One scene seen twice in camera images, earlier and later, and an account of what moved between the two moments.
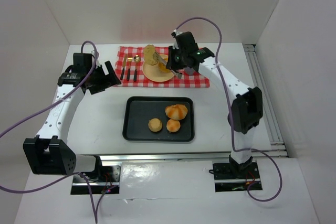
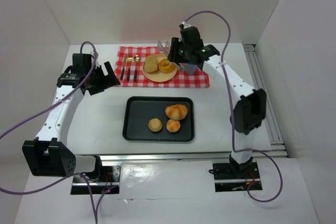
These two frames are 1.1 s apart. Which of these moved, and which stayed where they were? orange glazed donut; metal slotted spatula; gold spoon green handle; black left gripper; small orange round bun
Moved: metal slotted spatula
Stayed: black left gripper; small orange round bun; gold spoon green handle; orange glazed donut
